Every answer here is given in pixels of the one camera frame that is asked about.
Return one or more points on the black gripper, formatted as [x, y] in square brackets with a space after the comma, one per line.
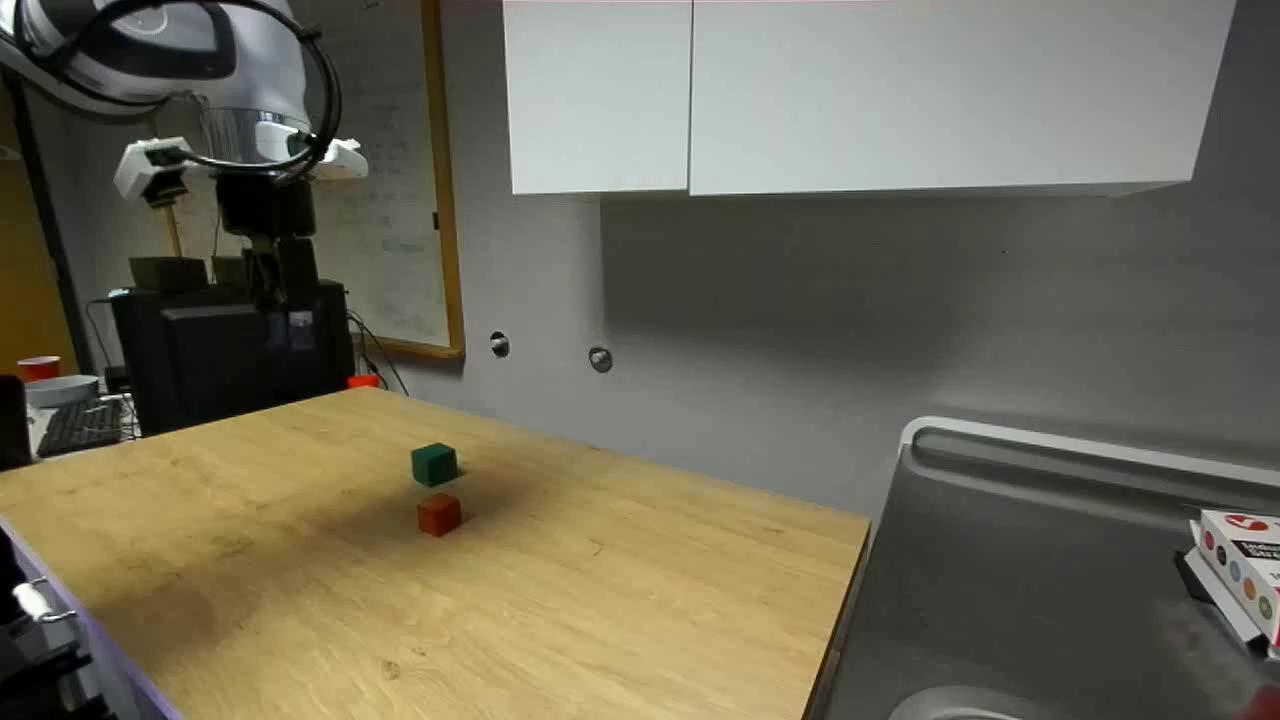
[267, 205]

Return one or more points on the orange block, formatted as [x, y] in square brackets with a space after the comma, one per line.
[437, 515]

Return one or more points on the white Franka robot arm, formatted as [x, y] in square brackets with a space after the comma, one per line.
[133, 44]

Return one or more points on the green block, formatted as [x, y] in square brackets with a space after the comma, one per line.
[434, 463]

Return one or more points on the black computer monitor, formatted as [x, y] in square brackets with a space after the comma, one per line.
[203, 362]

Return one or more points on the wood framed whiteboard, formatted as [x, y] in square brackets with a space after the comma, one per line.
[393, 201]

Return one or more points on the red cup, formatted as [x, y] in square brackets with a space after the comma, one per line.
[37, 365]

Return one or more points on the stainless steel sink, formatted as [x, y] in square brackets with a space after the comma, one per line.
[1041, 584]

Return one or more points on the colourful dotted cardboard box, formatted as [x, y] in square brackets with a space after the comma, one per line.
[1240, 566]

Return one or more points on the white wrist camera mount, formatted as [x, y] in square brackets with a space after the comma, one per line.
[140, 169]

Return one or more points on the round metal wall fitting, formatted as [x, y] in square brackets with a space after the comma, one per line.
[498, 340]
[600, 357]

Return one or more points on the white wall cabinet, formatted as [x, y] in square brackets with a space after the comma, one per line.
[852, 85]

